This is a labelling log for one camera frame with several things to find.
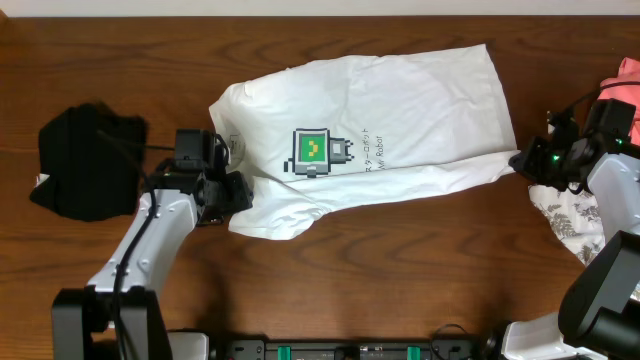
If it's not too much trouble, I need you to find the folded black garment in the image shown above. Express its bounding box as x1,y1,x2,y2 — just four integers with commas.
30,103,147,222

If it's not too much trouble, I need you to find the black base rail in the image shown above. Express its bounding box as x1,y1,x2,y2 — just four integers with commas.
209,324,502,360

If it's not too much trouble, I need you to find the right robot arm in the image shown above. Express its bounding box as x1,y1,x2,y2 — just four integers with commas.
499,99,639,359

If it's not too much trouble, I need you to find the white fern-print garment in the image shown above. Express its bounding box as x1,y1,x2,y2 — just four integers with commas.
528,185,606,266

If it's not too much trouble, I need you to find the pink garment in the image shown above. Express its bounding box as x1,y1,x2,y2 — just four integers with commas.
599,57,640,145

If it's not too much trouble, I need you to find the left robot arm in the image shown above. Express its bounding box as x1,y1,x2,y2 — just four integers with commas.
51,129,253,359

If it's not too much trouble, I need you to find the white printed t-shirt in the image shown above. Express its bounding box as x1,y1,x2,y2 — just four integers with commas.
210,45,516,240

